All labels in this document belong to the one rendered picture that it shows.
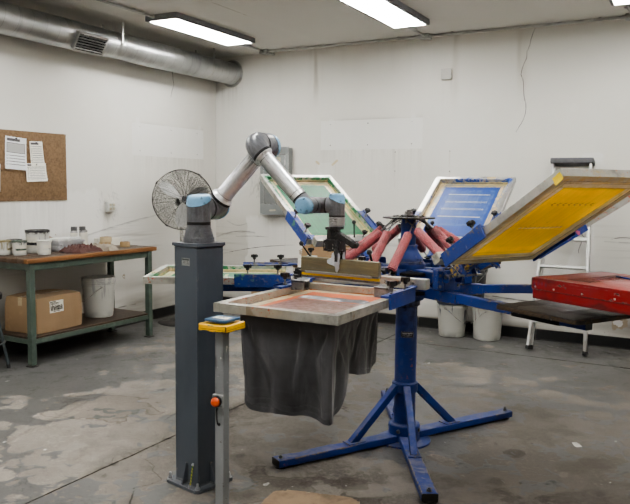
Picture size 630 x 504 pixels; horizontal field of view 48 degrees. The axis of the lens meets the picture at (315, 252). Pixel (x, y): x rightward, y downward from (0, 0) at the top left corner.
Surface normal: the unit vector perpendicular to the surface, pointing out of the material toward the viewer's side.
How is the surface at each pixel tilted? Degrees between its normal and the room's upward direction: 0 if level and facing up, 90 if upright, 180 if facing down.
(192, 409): 90
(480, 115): 90
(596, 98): 90
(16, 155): 88
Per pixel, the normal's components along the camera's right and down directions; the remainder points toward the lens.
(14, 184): 0.87, 0.05
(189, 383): -0.64, 0.07
